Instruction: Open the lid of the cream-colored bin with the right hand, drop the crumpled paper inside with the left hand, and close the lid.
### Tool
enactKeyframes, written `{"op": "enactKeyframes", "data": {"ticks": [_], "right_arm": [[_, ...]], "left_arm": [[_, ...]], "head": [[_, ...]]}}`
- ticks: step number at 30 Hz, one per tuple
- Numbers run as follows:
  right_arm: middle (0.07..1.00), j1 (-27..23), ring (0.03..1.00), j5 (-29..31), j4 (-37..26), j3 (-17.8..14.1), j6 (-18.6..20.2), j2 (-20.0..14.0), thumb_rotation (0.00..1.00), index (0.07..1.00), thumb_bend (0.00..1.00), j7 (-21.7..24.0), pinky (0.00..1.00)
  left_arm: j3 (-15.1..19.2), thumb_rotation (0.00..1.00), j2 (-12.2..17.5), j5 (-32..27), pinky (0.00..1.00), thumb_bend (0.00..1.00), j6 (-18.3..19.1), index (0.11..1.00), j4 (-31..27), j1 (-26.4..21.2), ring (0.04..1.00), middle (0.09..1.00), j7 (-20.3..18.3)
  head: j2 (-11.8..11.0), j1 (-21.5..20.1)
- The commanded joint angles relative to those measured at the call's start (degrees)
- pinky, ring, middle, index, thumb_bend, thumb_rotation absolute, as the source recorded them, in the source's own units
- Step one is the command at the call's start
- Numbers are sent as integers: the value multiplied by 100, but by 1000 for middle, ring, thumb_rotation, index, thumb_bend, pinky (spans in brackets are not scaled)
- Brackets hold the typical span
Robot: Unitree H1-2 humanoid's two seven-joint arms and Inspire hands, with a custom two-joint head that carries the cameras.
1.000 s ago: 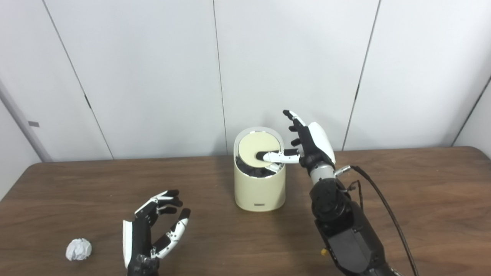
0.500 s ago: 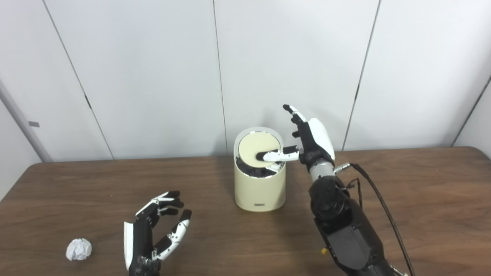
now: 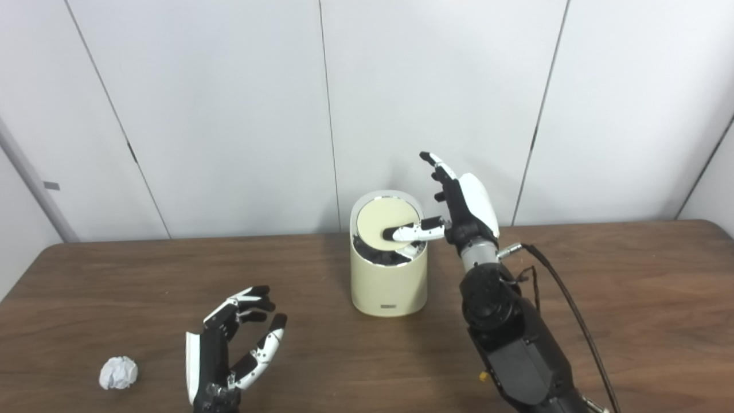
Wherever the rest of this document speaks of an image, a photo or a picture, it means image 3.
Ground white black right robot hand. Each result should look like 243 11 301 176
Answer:
392 151 500 256

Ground cream round bin lid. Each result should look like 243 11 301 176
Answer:
356 197 422 251

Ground black bin liner bag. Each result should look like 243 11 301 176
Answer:
352 232 426 267

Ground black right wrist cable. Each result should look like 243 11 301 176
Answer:
498 243 621 413

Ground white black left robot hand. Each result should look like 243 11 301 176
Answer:
185 286 288 413

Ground cream-colored round bin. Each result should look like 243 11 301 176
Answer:
350 190 428 317

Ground white paper ball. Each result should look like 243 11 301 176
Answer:
99 356 139 391

